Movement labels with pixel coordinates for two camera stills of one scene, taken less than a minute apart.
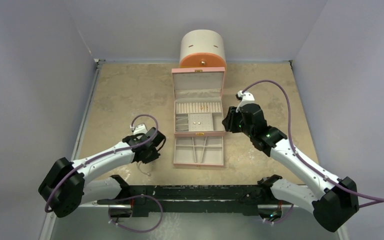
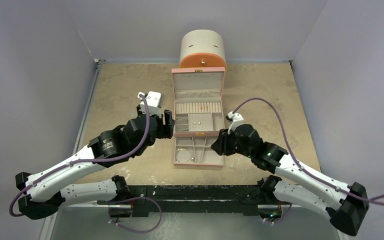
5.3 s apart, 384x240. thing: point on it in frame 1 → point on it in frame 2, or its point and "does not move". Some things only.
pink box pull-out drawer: (198, 151) does not move
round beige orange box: (202, 48) does not move
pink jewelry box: (198, 106) does not move
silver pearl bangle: (147, 174) → (184, 155)
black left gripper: (153, 156) → (165, 130)
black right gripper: (229, 120) → (227, 142)
